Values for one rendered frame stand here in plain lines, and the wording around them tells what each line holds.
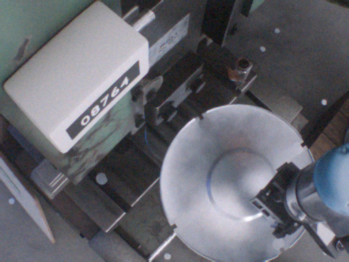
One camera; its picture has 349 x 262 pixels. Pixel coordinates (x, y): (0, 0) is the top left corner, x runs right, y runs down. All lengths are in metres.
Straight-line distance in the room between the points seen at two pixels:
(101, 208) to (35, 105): 0.63
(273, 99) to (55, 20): 0.80
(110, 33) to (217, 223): 0.57
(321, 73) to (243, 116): 1.04
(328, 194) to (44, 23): 0.32
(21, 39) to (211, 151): 0.59
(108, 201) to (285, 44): 1.18
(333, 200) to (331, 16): 1.58
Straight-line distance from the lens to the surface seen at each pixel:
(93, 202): 0.84
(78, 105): 0.21
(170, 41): 0.53
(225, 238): 0.76
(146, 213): 0.89
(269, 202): 0.62
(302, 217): 0.53
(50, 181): 0.81
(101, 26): 0.23
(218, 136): 0.78
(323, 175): 0.44
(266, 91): 0.99
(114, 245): 0.89
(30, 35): 0.21
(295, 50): 1.82
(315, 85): 1.78
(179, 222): 0.75
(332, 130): 1.34
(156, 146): 0.77
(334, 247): 0.65
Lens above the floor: 1.53
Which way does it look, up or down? 74 degrees down
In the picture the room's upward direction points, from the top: 9 degrees clockwise
